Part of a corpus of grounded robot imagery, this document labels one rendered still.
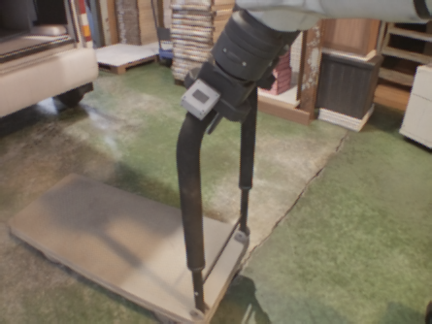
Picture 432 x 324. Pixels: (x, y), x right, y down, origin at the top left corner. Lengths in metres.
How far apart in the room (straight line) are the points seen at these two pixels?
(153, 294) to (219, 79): 0.65
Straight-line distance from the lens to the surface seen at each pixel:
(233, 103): 0.49
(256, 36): 0.44
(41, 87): 2.20
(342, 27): 2.20
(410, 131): 2.33
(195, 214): 0.57
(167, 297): 0.92
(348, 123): 2.32
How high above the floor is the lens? 0.97
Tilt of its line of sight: 33 degrees down
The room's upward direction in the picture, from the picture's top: 1 degrees counter-clockwise
